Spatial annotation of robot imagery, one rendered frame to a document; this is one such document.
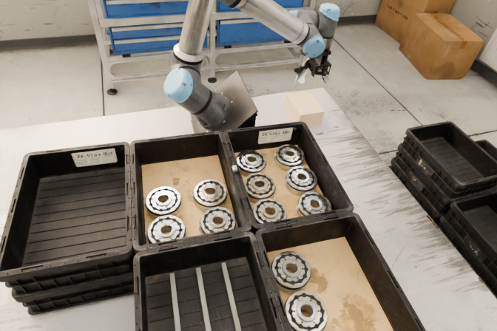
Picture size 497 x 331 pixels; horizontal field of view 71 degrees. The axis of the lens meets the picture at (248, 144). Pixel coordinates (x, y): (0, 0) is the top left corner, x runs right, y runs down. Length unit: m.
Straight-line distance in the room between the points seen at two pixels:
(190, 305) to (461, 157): 1.63
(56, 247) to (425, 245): 1.14
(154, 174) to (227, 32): 1.93
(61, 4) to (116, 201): 2.74
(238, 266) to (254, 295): 0.09
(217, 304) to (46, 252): 0.48
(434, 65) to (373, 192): 2.46
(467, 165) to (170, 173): 1.52
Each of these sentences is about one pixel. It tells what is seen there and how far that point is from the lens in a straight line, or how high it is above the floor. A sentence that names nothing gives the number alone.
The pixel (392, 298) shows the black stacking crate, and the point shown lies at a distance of 0.98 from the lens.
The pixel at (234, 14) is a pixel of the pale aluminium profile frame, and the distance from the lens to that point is 2.85.
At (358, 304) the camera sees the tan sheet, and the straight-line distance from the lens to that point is 1.01.
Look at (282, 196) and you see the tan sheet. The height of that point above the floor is 0.83.
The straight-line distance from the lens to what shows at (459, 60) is 3.86.
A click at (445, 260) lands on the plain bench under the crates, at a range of 1.37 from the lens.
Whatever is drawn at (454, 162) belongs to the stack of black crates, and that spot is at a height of 0.49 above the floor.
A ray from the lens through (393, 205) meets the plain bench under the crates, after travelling 1.42.
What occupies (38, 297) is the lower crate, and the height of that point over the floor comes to 0.81.
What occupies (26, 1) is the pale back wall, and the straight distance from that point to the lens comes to 3.71.
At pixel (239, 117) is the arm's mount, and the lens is 1.31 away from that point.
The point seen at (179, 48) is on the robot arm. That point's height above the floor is 1.07.
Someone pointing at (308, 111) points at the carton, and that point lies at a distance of 1.58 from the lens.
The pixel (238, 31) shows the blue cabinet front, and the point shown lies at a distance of 2.97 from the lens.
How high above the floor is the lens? 1.71
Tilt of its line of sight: 43 degrees down
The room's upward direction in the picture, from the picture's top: 6 degrees clockwise
